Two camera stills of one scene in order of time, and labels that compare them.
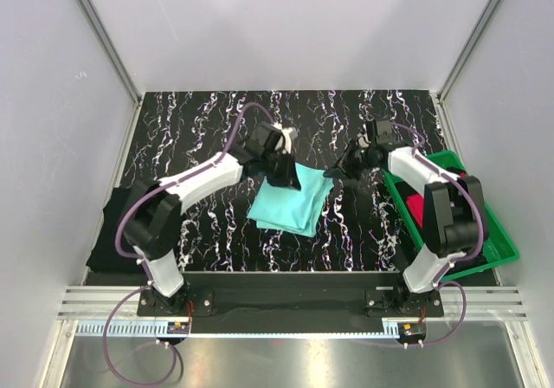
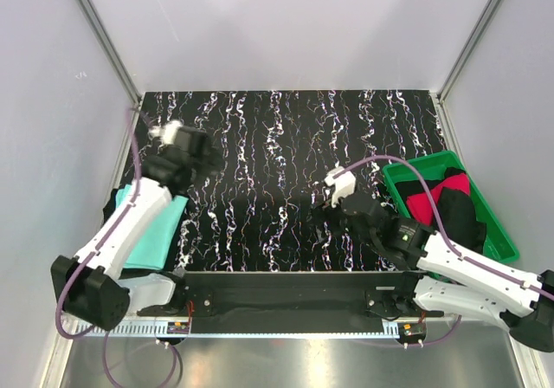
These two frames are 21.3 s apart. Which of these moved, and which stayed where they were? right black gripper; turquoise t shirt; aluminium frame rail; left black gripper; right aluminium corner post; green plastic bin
Moved: turquoise t shirt; left black gripper; right black gripper
Stayed: aluminium frame rail; green plastic bin; right aluminium corner post
